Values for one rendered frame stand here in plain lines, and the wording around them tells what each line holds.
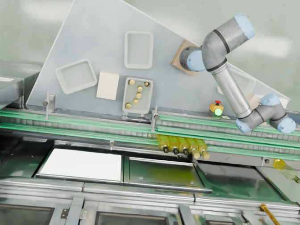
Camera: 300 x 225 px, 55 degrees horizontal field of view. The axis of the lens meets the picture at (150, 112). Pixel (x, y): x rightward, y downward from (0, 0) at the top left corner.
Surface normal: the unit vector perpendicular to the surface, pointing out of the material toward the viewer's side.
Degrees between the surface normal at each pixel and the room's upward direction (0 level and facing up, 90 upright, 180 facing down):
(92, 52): 0
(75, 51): 0
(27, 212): 90
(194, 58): 8
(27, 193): 0
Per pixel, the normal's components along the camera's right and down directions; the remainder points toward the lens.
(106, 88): 0.08, 0.27
